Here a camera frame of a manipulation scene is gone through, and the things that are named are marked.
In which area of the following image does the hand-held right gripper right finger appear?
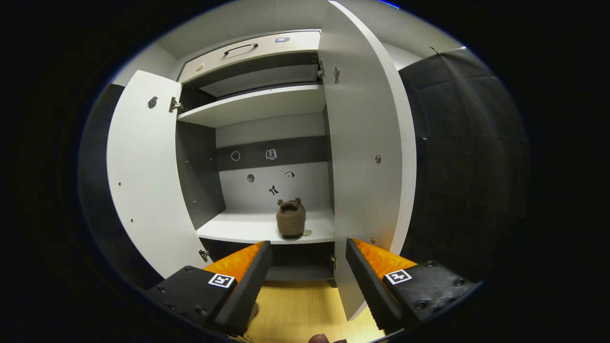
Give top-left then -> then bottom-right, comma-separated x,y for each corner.
346,238 -> 478,333

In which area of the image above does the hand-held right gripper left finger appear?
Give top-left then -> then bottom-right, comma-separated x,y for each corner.
145,241 -> 274,335

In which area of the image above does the brown fuzzy shoe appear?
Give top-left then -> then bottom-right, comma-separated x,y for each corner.
276,198 -> 306,239

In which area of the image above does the grey shoe cabinet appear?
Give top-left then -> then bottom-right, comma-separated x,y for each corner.
175,30 -> 336,282

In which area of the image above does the white cabinet door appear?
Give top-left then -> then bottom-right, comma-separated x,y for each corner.
106,70 -> 213,279
318,0 -> 417,321

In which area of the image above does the white cabinet shelf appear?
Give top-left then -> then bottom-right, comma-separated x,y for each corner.
176,85 -> 327,128
195,206 -> 336,244

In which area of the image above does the cream cabinet drawer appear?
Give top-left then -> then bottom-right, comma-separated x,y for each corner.
177,31 -> 321,84

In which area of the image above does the black drawer handle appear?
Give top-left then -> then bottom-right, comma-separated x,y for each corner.
223,43 -> 259,56

